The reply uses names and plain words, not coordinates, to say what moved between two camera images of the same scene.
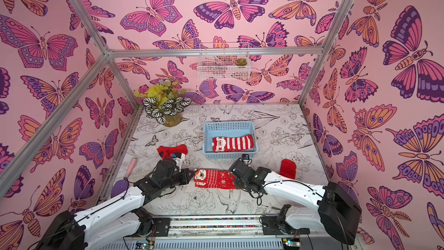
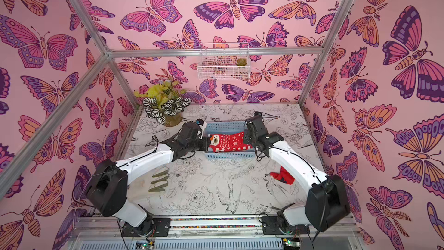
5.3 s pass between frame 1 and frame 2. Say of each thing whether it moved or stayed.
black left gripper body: moved
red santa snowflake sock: moved
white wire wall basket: stayed
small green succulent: stayed
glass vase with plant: stayed
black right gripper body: moved
